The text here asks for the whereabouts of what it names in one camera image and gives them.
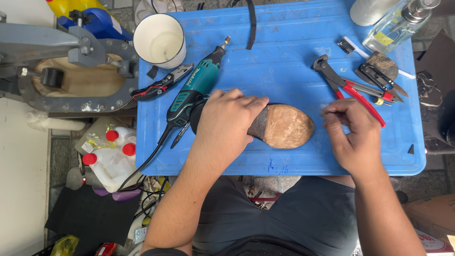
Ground person's left hand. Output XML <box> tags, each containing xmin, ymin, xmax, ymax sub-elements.
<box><xmin>194</xmin><ymin>89</ymin><xmax>269</xmax><ymax>157</ymax></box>

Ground person's right hand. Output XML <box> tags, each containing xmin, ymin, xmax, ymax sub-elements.
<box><xmin>321</xmin><ymin>98</ymin><xmax>383</xmax><ymax>178</ymax></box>

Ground black shoe with brown sole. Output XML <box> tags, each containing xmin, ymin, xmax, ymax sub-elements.
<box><xmin>189</xmin><ymin>100</ymin><xmax>315</xmax><ymax>149</ymax></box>

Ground teal rotary tool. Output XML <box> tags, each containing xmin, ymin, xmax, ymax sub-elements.
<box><xmin>166</xmin><ymin>36</ymin><xmax>232</xmax><ymax>128</ymax></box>

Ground black awl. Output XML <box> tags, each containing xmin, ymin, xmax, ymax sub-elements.
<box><xmin>169</xmin><ymin>122</ymin><xmax>191</xmax><ymax>149</ymax></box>

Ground black thread snips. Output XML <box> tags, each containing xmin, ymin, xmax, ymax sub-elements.
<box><xmin>358</xmin><ymin>63</ymin><xmax>410</xmax><ymax>97</ymax></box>

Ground black and red utility knife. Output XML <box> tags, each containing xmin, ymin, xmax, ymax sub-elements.
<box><xmin>130</xmin><ymin>63</ymin><xmax>194</xmax><ymax>101</ymax></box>

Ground round dark rubber heel piece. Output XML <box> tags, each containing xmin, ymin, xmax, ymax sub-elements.
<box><xmin>355</xmin><ymin>51</ymin><xmax>399</xmax><ymax>87</ymax></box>

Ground blue plastic tray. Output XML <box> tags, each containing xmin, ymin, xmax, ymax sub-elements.
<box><xmin>136</xmin><ymin>0</ymin><xmax>427</xmax><ymax>177</ymax></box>

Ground white toothbrush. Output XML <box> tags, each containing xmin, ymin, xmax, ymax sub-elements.
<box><xmin>336</xmin><ymin>36</ymin><xmax>416</xmax><ymax>80</ymax></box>

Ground brown cardboard box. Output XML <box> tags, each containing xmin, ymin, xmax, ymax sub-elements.
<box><xmin>403</xmin><ymin>193</ymin><xmax>455</xmax><ymax>256</ymax></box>

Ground white jugs with red caps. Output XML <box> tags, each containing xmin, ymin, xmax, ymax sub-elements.
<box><xmin>82</xmin><ymin>126</ymin><xmax>138</xmax><ymax>193</ymax></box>

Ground clear glass pump bottle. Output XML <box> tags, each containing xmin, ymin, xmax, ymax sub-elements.
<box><xmin>362</xmin><ymin>0</ymin><xmax>441</xmax><ymax>55</ymax></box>

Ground grey metal shoe press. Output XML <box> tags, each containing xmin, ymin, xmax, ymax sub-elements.
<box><xmin>0</xmin><ymin>10</ymin><xmax>140</xmax><ymax>114</ymax></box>

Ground blue and yellow container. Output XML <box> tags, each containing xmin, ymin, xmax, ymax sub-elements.
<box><xmin>45</xmin><ymin>0</ymin><xmax>133</xmax><ymax>42</ymax></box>

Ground black floor mat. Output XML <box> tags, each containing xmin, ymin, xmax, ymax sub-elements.
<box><xmin>44</xmin><ymin>184</ymin><xmax>142</xmax><ymax>247</ymax></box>

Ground white plastic roll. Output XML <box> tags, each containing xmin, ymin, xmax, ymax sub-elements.
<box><xmin>26</xmin><ymin>110</ymin><xmax>86</xmax><ymax>132</ymax></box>

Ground red packet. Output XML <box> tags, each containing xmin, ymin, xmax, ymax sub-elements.
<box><xmin>95</xmin><ymin>242</ymin><xmax>117</xmax><ymax>256</ymax></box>

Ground yellow plastic bag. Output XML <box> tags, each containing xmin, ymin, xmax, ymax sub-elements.
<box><xmin>50</xmin><ymin>235</ymin><xmax>80</xmax><ymax>256</ymax></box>

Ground red-handled grey pliers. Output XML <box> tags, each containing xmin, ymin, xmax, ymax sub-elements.
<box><xmin>341</xmin><ymin>77</ymin><xmax>404</xmax><ymax>104</ymax></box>

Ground red-handled black pincers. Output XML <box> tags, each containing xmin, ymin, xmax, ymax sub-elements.
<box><xmin>311</xmin><ymin>54</ymin><xmax>387</xmax><ymax>128</ymax></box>

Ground black power cable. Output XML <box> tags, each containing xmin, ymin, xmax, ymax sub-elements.
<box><xmin>117</xmin><ymin>124</ymin><xmax>175</xmax><ymax>192</ymax></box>

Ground black strap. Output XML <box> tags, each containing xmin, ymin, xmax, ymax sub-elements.
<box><xmin>245</xmin><ymin>0</ymin><xmax>257</xmax><ymax>50</ymax></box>

